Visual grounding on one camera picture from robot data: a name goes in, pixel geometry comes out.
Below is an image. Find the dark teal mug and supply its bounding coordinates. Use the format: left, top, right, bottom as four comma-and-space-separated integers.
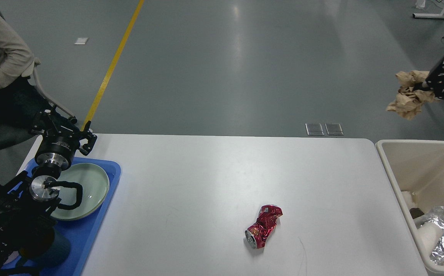
16, 228, 71, 268

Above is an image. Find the beige plastic bin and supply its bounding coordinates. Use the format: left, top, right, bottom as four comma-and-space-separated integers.
376, 140, 444, 276

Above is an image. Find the crushed red can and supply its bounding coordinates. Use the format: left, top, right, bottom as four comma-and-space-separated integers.
244, 204, 283, 249

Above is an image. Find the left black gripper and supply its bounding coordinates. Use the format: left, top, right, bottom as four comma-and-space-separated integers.
28, 105, 97, 171

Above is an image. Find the light green plate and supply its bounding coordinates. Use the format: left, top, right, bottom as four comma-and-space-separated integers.
51, 163, 109, 221

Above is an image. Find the brown paper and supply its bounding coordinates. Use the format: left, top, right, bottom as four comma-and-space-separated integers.
386, 70, 438, 120

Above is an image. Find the white paper cup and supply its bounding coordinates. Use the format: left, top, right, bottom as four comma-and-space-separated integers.
417, 222, 444, 259

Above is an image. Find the blue plastic tray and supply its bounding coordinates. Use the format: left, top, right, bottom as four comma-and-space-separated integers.
25, 157, 121, 276

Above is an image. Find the white desk leg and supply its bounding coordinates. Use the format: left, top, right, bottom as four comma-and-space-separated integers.
413, 0, 444, 19

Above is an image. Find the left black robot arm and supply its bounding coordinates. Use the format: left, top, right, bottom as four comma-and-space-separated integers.
0, 108, 97, 276

